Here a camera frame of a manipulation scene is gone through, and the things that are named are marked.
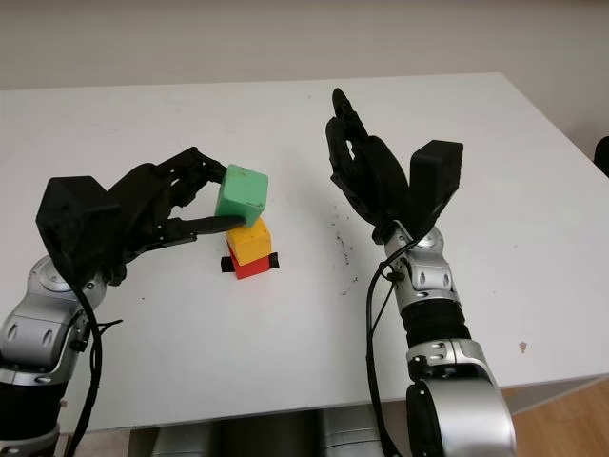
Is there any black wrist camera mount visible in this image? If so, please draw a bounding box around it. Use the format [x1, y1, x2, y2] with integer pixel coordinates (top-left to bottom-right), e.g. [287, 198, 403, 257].
[36, 175, 120, 287]
[407, 140, 465, 239]

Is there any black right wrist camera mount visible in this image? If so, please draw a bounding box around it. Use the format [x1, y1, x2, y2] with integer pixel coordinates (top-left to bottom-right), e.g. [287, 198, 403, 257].
[407, 140, 465, 239]

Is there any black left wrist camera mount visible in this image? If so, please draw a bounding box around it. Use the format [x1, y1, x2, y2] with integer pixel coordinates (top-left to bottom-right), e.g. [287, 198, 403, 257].
[36, 175, 120, 287]

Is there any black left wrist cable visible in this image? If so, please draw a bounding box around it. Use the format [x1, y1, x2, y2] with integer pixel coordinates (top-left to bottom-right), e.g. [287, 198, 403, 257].
[69, 280, 124, 457]

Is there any black tape strip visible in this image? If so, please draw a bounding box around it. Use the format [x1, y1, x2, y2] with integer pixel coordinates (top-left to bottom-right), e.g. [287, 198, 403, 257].
[220, 253, 280, 276]

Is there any yellow wooden block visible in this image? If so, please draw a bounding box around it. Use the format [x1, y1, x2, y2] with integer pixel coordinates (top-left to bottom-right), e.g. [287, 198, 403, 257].
[226, 218, 274, 267]

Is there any black three-fingered left robot hand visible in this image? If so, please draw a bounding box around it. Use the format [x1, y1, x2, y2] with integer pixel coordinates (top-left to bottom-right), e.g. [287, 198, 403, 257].
[94, 146, 248, 289]

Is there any green wooden block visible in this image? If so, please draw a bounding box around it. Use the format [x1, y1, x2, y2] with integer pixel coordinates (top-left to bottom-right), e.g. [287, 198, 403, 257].
[214, 163, 269, 227]

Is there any black rounded background object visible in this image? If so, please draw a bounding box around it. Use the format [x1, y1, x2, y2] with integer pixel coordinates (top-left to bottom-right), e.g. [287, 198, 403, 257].
[594, 137, 609, 180]

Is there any grey right robot thigh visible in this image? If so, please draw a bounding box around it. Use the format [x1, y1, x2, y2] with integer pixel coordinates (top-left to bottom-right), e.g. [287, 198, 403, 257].
[318, 404, 382, 457]

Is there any grey table frame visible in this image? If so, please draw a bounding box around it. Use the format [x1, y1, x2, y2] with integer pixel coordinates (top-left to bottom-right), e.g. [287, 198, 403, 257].
[501, 375, 609, 415]

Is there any red wooden block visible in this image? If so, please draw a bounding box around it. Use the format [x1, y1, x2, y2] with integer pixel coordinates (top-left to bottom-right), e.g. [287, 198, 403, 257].
[229, 242, 270, 281]

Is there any grey robot thigh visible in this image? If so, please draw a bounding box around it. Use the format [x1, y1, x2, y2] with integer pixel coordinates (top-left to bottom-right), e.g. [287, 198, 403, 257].
[318, 404, 382, 457]
[151, 423, 213, 457]

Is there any grey left robot thigh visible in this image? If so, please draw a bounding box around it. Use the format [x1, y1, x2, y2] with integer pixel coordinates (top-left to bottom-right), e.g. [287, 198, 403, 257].
[151, 423, 213, 457]

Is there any black three-fingered right robot hand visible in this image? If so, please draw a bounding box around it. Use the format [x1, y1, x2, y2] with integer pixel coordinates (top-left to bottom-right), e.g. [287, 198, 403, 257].
[324, 88, 415, 244]

